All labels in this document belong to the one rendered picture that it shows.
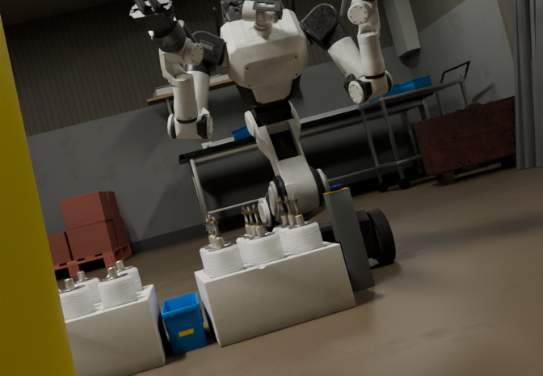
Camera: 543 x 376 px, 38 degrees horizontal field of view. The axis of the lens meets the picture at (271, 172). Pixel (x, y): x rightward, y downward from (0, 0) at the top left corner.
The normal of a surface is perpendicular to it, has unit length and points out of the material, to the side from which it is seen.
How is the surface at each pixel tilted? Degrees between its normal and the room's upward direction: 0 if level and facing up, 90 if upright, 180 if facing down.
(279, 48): 97
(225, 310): 90
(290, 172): 51
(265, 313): 90
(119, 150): 90
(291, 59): 142
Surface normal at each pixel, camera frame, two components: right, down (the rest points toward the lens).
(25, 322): 0.97, -0.21
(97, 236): 0.10, -0.04
